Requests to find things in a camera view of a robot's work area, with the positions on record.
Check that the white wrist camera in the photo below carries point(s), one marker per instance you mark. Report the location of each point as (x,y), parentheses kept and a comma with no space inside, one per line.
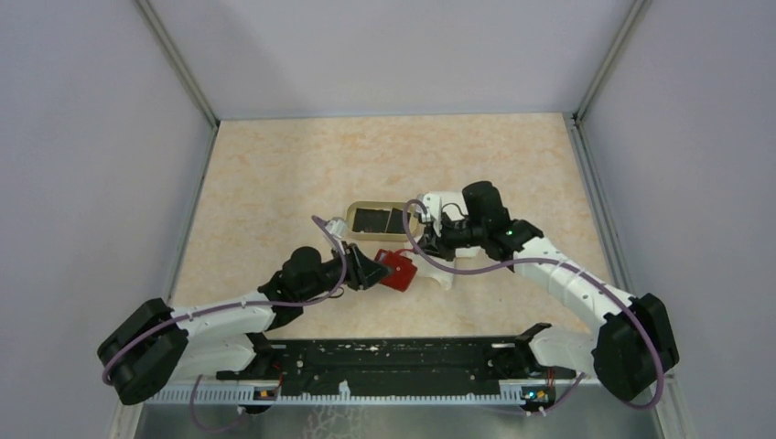
(337,228)
(436,203)

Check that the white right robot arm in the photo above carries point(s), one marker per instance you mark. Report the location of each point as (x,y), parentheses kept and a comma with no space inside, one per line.
(629,345)

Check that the white slotted cable duct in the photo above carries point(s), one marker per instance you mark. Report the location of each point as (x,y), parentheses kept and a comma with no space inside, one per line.
(251,394)

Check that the aluminium frame rail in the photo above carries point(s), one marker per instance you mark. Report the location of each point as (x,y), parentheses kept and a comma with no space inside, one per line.
(174,58)
(619,43)

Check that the beige plastic tray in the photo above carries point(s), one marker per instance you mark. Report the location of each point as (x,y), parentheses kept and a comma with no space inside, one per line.
(414,225)

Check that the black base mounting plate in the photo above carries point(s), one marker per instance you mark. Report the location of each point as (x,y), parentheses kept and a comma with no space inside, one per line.
(394,367)

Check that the aluminium frame rail left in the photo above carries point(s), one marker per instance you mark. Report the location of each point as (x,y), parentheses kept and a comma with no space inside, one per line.
(174,58)

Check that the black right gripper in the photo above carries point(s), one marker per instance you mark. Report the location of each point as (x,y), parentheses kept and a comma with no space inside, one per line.
(436,243)

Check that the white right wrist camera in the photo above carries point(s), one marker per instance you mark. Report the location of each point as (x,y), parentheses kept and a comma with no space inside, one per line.
(436,203)

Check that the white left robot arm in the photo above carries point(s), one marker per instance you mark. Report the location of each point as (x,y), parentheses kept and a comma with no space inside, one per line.
(158,344)

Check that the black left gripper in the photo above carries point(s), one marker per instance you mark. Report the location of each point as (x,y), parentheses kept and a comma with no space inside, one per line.
(363,272)

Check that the red leather card holder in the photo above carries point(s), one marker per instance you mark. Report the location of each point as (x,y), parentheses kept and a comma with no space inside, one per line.
(401,267)

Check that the white cloth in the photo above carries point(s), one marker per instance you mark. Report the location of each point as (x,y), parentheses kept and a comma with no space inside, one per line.
(444,279)

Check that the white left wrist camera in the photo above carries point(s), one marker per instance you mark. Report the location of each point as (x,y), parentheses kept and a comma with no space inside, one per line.
(337,228)

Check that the aluminium frame rail right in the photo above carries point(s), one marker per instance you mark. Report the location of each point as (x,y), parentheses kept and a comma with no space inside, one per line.
(619,43)

